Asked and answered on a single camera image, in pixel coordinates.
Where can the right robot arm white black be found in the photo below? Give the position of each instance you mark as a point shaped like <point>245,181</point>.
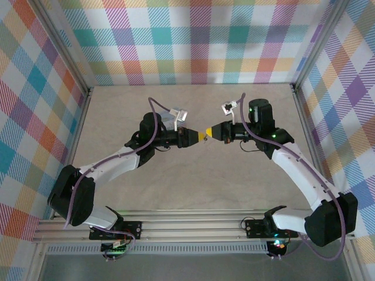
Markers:
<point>301,172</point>

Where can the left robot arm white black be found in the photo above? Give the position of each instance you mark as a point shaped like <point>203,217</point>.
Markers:
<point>111,167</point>

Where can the plaid backdrop cloth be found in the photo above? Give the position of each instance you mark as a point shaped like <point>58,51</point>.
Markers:
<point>187,44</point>
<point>351,102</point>
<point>29,102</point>

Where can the left controller board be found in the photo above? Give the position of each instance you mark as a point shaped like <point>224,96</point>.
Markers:
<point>112,250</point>

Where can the controller board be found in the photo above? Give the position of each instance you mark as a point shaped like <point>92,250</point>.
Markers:
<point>278,246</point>
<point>112,250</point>

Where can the right controller board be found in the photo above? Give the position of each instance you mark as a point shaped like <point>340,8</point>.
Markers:
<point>278,246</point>

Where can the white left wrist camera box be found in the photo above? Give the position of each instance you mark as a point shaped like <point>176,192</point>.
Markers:
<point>181,115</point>

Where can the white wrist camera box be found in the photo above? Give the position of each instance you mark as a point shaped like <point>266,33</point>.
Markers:
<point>229,107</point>
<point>181,115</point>

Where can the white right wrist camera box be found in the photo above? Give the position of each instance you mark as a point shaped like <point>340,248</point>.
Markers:
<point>229,107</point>

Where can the aluminium side rail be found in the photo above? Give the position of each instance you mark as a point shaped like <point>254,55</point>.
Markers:
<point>78,128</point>
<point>307,128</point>

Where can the aluminium mounting rail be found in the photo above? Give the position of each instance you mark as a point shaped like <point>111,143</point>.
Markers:
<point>190,228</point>

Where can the aluminium frame post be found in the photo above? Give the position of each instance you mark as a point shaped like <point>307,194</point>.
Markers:
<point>58,41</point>
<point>317,44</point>

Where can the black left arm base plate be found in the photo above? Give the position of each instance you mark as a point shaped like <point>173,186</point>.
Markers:
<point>134,228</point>

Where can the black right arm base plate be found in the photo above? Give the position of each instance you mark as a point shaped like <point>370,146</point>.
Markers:
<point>255,228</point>

